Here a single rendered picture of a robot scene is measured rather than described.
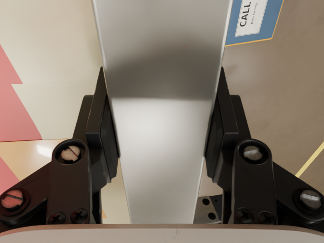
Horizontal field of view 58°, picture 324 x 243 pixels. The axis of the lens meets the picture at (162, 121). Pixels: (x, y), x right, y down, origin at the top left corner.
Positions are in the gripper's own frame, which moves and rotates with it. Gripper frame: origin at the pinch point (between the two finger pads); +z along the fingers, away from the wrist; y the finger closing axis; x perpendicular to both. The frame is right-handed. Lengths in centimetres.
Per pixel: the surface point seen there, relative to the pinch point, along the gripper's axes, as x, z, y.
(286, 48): -94, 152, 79
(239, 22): -13.3, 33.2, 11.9
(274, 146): -204, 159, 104
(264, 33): -15.8, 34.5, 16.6
